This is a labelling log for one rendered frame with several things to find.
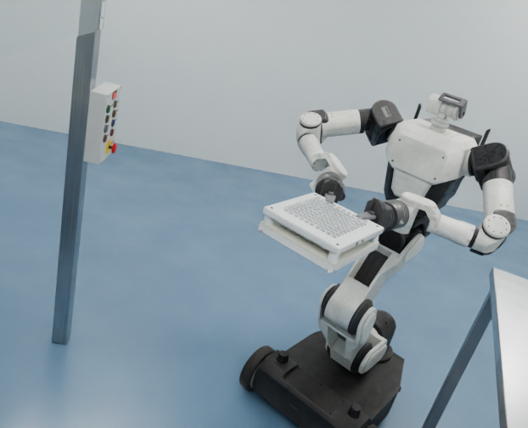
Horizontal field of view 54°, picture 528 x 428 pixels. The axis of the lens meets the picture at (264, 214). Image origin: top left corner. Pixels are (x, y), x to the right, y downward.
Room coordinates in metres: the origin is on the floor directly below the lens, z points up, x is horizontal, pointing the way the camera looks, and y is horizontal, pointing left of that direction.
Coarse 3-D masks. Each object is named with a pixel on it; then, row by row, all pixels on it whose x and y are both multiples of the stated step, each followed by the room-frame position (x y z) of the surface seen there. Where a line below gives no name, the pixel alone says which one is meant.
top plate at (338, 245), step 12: (276, 204) 1.30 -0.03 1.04; (288, 204) 1.32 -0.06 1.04; (336, 204) 1.41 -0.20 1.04; (276, 216) 1.24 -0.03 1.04; (288, 216) 1.24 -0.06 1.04; (300, 228) 1.19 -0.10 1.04; (312, 228) 1.20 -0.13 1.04; (360, 228) 1.28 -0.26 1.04; (372, 228) 1.30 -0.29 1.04; (312, 240) 1.17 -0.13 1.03; (324, 240) 1.15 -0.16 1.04; (336, 240) 1.17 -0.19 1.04; (348, 240) 1.19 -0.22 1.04; (360, 240) 1.22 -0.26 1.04; (336, 252) 1.13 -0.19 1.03
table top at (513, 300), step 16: (496, 272) 1.65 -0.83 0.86; (496, 288) 1.53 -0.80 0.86; (512, 288) 1.56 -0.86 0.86; (496, 304) 1.42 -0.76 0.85; (512, 304) 1.45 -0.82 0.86; (496, 320) 1.33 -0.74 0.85; (512, 320) 1.34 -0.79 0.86; (496, 336) 1.26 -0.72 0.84; (512, 336) 1.25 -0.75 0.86; (496, 352) 1.19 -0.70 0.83; (512, 352) 1.17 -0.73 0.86; (496, 368) 1.13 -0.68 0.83; (512, 368) 1.10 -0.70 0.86; (512, 384) 1.03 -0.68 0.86; (512, 400) 0.97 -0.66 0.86; (512, 416) 0.92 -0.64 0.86
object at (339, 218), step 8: (320, 200) 1.39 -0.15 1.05; (296, 208) 1.28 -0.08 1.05; (304, 208) 1.30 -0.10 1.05; (312, 208) 1.32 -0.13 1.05; (320, 208) 1.32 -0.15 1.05; (328, 208) 1.34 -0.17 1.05; (336, 208) 1.36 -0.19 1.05; (312, 216) 1.26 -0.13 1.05; (320, 216) 1.28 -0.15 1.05; (328, 216) 1.29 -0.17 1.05; (336, 216) 1.32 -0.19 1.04; (344, 216) 1.31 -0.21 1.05; (336, 224) 1.25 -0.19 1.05; (344, 224) 1.26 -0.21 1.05; (352, 224) 1.29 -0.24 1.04
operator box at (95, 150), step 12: (108, 84) 1.84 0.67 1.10; (96, 96) 1.71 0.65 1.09; (108, 96) 1.72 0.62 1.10; (96, 108) 1.71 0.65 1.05; (96, 120) 1.71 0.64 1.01; (96, 132) 1.71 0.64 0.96; (108, 132) 1.77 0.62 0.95; (96, 144) 1.71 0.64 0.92; (84, 156) 1.71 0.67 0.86; (96, 156) 1.71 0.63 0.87
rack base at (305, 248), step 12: (264, 228) 1.25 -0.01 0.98; (276, 228) 1.25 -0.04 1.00; (288, 240) 1.21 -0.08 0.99; (300, 240) 1.21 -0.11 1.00; (300, 252) 1.18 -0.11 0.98; (312, 252) 1.16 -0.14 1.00; (324, 252) 1.18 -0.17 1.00; (348, 252) 1.21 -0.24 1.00; (360, 252) 1.24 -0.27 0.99; (324, 264) 1.14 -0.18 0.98; (336, 264) 1.14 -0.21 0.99
